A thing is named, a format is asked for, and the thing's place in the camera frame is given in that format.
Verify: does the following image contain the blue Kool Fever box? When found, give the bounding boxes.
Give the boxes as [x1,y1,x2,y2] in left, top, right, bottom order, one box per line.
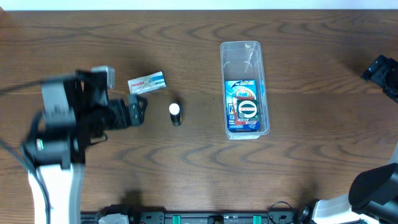
[224,80,260,133]

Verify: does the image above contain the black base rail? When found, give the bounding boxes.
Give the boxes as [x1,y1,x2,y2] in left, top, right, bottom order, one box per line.
[80,205,312,224]

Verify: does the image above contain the black bottle white cap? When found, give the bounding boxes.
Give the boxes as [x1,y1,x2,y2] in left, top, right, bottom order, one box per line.
[169,103,182,127]

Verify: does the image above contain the clear plastic container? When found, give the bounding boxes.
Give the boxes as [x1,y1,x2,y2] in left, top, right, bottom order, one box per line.
[220,41,270,140]

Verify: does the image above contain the red Panadol ActiFast box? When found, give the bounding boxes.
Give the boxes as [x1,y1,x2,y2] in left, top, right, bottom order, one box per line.
[233,98,259,126]

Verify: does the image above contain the dark green small box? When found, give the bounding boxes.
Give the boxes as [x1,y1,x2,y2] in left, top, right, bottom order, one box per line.
[236,100,259,121]

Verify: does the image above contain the white green Panadol box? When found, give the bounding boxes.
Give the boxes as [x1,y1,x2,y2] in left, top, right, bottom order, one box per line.
[127,72,167,95]

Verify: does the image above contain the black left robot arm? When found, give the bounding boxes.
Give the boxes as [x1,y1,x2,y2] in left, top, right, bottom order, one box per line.
[21,67,147,223]

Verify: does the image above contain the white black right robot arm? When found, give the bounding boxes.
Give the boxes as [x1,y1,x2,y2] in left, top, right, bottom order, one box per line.
[294,55,397,223]

